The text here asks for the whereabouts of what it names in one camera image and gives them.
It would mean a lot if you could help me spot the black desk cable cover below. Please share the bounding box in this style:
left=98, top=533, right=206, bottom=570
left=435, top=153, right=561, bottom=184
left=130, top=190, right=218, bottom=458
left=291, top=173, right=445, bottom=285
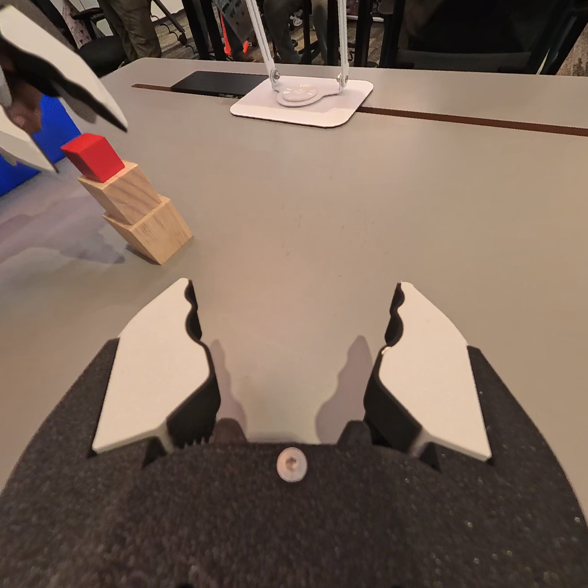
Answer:
left=170, top=70, right=269, bottom=99

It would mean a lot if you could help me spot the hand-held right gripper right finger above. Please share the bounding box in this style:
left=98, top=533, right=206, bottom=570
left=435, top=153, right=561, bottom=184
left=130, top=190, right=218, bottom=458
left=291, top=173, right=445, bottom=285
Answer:
left=363, top=281, right=492, bottom=462

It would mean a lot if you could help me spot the blue plastic bin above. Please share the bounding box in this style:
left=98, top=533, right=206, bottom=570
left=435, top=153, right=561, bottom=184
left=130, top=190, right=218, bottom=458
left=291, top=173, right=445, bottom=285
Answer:
left=0, top=93, right=83, bottom=199

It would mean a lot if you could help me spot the black office chair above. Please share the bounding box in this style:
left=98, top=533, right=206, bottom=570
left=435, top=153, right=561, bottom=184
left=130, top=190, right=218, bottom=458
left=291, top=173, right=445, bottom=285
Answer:
left=379, top=0, right=572, bottom=75
left=73, top=7, right=128, bottom=77

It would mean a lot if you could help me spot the person's left hand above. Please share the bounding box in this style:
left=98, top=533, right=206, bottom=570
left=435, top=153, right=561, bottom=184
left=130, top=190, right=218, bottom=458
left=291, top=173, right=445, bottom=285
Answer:
left=9, top=85, right=43, bottom=135

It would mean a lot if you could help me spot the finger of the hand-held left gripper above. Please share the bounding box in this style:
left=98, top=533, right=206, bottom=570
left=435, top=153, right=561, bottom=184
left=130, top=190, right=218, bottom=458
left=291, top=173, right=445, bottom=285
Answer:
left=0, top=107, right=60, bottom=174
left=0, top=4, right=129, bottom=135

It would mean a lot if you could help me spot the red wooden cube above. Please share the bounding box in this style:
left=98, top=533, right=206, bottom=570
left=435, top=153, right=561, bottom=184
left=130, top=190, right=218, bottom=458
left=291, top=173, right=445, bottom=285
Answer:
left=60, top=134, right=126, bottom=183

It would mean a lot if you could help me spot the large plain wooden cube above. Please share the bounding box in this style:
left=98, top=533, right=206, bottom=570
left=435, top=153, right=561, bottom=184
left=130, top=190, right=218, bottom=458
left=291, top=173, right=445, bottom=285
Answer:
left=101, top=196, right=194, bottom=266

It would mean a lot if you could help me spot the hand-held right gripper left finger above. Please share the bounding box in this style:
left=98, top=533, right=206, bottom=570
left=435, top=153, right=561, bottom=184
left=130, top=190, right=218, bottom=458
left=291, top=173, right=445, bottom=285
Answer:
left=92, top=277, right=222, bottom=453

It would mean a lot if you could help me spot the medium plain wooden cube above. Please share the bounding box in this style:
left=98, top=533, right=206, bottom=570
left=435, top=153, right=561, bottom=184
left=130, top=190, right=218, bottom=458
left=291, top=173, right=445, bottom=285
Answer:
left=77, top=161, right=162, bottom=226

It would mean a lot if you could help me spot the orange traffic cone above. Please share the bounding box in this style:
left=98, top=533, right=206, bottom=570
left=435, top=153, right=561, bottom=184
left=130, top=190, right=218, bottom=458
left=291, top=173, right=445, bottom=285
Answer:
left=220, top=11, right=252, bottom=59

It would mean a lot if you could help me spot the white document stand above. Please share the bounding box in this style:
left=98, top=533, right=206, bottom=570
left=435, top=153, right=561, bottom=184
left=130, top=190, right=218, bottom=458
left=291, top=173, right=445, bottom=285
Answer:
left=229, top=0, right=375, bottom=130

